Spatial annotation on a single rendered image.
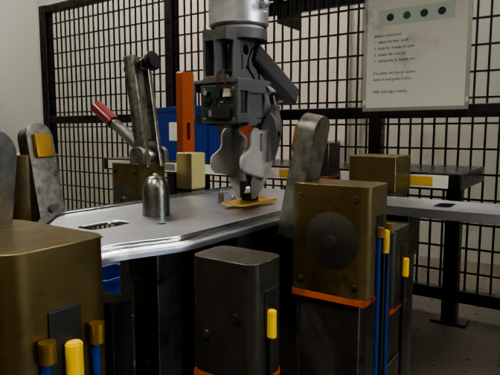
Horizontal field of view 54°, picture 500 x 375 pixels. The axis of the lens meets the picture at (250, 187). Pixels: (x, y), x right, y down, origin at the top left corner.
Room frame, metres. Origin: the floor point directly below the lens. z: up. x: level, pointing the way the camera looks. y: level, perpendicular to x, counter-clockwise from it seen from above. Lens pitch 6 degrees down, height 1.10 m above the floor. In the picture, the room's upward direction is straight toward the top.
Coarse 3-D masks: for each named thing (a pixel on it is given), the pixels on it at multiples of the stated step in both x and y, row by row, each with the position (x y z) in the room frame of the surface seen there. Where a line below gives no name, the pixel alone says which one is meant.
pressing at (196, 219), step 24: (192, 192) 0.78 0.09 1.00; (216, 192) 0.81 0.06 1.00; (264, 192) 0.81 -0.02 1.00; (48, 216) 0.56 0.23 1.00; (72, 216) 0.58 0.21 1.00; (96, 216) 0.58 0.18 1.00; (120, 216) 0.58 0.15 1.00; (168, 216) 0.58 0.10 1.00; (192, 216) 0.58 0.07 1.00; (216, 216) 0.58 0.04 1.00; (240, 216) 0.58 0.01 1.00; (264, 216) 0.59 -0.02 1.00; (120, 240) 0.44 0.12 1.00; (144, 240) 0.45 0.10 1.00; (168, 240) 0.46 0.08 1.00; (192, 240) 0.46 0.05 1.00; (216, 240) 0.49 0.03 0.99
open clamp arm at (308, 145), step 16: (304, 128) 0.53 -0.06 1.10; (320, 128) 0.54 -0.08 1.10; (304, 144) 0.53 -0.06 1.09; (320, 144) 0.54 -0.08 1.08; (304, 160) 0.53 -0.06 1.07; (320, 160) 0.55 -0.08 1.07; (288, 176) 0.54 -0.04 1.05; (304, 176) 0.53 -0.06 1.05; (288, 192) 0.54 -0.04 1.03; (288, 208) 0.54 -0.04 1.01; (288, 224) 0.54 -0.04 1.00
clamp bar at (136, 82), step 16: (128, 64) 0.77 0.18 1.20; (144, 64) 0.77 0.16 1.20; (160, 64) 0.77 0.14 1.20; (128, 80) 0.77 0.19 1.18; (144, 80) 0.79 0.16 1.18; (128, 96) 0.77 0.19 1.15; (144, 96) 0.78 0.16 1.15; (144, 112) 0.78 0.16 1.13; (144, 128) 0.76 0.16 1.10; (144, 144) 0.75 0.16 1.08; (160, 144) 0.78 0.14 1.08; (160, 160) 0.77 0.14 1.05
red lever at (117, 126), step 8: (96, 104) 0.83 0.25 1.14; (96, 112) 0.82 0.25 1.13; (104, 112) 0.81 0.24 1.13; (112, 112) 0.82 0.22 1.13; (104, 120) 0.81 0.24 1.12; (112, 120) 0.81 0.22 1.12; (112, 128) 0.81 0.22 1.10; (120, 128) 0.80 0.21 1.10; (128, 136) 0.78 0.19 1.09; (152, 152) 0.77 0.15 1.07; (152, 160) 0.77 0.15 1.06
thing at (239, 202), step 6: (246, 198) 0.66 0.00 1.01; (258, 198) 0.68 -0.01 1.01; (264, 198) 0.68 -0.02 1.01; (270, 198) 0.68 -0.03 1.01; (276, 198) 0.68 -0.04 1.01; (222, 204) 0.64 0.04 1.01; (228, 204) 0.63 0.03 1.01; (234, 204) 0.62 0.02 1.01; (240, 204) 0.62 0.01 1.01; (246, 204) 0.62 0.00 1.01; (252, 204) 0.63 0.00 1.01
